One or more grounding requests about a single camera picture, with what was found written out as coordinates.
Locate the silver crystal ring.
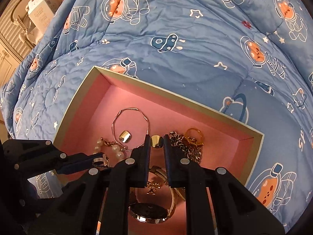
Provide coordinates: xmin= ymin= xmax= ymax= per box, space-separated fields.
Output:
xmin=91 ymin=154 xmax=111 ymax=169

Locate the white pearl bracelet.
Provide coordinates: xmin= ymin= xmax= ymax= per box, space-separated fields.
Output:
xmin=94 ymin=138 xmax=126 ymax=161

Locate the thin rose gold bangle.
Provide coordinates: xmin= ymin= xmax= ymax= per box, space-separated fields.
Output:
xmin=112 ymin=107 xmax=150 ymax=152

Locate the gold ring charm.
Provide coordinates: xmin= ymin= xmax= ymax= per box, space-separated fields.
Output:
xmin=184 ymin=128 xmax=204 ymax=146

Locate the gold square earring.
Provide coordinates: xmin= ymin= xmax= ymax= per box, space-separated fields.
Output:
xmin=151 ymin=135 xmax=163 ymax=149
xmin=118 ymin=130 xmax=132 ymax=143

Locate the brown strap wristwatch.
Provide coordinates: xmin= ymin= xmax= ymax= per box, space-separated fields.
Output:
xmin=129 ymin=165 xmax=186 ymax=224

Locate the pink lined jewelry box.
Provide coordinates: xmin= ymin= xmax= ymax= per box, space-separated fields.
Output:
xmin=54 ymin=67 xmax=268 ymax=234

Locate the small gold charm cluster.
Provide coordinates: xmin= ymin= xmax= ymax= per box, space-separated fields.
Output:
xmin=147 ymin=181 xmax=161 ymax=195

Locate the white louvered closet door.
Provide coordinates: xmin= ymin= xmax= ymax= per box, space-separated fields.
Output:
xmin=1 ymin=0 xmax=30 ymax=61

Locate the white cardboard box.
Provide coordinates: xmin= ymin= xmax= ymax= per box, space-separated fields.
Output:
xmin=28 ymin=0 xmax=54 ymax=33

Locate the white baby high chair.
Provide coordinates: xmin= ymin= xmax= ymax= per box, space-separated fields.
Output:
xmin=11 ymin=0 xmax=60 ymax=45

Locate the blue astronaut print quilt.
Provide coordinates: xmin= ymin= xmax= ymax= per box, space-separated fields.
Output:
xmin=1 ymin=0 xmax=312 ymax=231

